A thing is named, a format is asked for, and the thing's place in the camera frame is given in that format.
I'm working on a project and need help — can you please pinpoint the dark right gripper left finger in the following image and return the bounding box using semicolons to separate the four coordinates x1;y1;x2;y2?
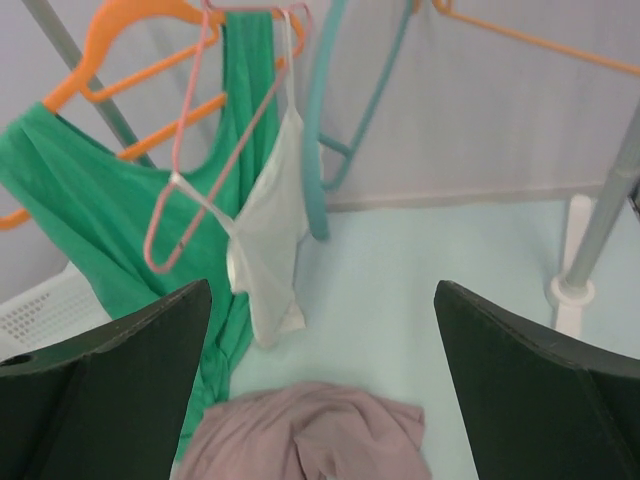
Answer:
1;280;212;480

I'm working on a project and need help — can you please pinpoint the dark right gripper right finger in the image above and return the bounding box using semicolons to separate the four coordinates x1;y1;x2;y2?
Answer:
434;281;639;479

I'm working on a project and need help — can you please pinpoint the pink tank top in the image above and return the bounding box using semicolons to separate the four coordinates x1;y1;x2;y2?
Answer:
176;382;432;479

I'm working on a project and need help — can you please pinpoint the teal plastic hanger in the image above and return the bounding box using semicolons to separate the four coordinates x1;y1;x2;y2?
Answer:
302;1;417;241

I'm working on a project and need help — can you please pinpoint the green tank top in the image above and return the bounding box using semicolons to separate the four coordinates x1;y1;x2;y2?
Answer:
1;12;280;455

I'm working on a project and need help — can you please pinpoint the orange hanger with green top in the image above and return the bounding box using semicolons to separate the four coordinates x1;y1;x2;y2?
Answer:
1;1;311;231

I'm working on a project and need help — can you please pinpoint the empty orange hanger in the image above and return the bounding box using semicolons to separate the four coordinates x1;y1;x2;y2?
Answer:
431;0;639;77

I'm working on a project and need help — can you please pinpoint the white plastic laundry basket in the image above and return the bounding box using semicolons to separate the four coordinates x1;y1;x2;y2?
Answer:
1;263;111;360

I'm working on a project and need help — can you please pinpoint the white garment rack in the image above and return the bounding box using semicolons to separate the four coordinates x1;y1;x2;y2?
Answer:
25;1;639;335

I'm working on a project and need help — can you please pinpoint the white camisole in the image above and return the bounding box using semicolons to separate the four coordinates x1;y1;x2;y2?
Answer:
169;7;309;350

